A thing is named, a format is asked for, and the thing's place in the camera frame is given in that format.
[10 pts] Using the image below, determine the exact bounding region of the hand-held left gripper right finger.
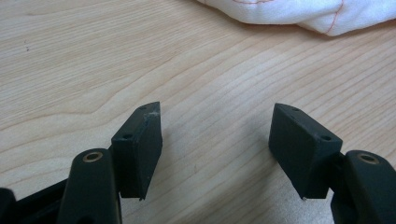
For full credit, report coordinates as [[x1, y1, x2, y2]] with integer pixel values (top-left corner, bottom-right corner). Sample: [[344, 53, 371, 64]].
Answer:
[[268, 103, 344, 200]]

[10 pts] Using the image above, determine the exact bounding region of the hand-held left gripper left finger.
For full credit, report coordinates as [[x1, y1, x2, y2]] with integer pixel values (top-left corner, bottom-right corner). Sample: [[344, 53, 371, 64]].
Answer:
[[110, 101, 163, 201]]

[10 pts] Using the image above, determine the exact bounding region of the white cloth with orange edge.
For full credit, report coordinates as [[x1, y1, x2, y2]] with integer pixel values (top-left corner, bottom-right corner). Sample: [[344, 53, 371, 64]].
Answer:
[[195, 0, 396, 37]]

